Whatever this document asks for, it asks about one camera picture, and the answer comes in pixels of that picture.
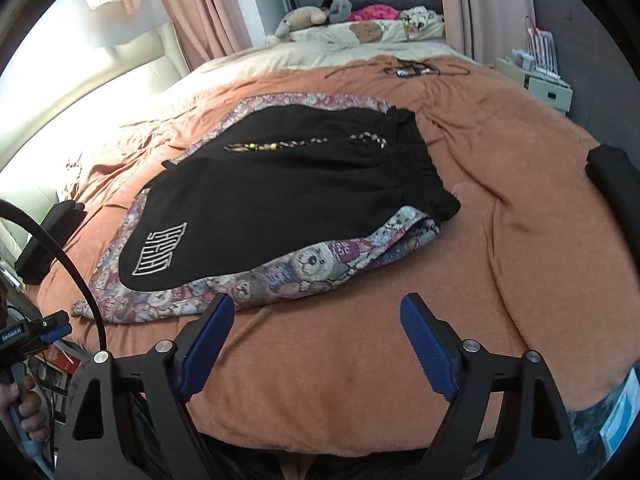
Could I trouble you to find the white padded headboard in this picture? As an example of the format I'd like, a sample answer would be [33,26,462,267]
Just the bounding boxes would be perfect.
[0,22,191,261]

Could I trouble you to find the folded black garment left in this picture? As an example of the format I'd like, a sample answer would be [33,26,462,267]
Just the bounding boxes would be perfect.
[13,199,87,286]

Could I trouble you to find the right pink curtain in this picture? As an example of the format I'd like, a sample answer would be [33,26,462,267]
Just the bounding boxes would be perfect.
[442,0,535,64]

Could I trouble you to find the pink fluffy cloth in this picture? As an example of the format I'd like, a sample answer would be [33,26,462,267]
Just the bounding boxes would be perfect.
[348,3,400,22]

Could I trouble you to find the bear pattern pants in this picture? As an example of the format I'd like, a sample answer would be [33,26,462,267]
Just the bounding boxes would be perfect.
[72,93,444,324]

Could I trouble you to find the pink curtain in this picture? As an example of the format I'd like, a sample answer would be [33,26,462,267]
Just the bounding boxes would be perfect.
[442,0,535,64]
[160,0,250,68]

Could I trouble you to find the bear print pillow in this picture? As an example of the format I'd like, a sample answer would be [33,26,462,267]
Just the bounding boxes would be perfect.
[290,17,445,46]

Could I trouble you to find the grey plush toy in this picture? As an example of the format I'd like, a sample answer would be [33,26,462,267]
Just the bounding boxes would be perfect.
[328,0,352,24]

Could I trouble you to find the beige plush toy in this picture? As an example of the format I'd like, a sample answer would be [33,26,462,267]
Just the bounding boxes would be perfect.
[266,6,328,44]

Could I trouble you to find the black garment right edge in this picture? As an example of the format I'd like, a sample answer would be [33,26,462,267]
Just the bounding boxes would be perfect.
[586,144,639,245]

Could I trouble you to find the black cords on bed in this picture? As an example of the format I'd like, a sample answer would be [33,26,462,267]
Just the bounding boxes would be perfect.
[323,58,471,80]

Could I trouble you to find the left pink curtain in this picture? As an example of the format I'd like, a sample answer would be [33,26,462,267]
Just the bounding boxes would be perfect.
[160,0,250,68]

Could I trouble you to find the white storage box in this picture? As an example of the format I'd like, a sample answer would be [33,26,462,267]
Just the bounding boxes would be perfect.
[495,15,573,116]

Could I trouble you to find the black knit pants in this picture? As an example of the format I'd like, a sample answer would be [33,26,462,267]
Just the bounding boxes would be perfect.
[118,105,460,292]

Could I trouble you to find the person's left hand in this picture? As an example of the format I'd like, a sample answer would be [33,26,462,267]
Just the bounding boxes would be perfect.
[0,375,50,443]

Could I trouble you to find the cream bed sheet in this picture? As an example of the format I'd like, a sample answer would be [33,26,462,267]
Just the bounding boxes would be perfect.
[165,40,473,96]

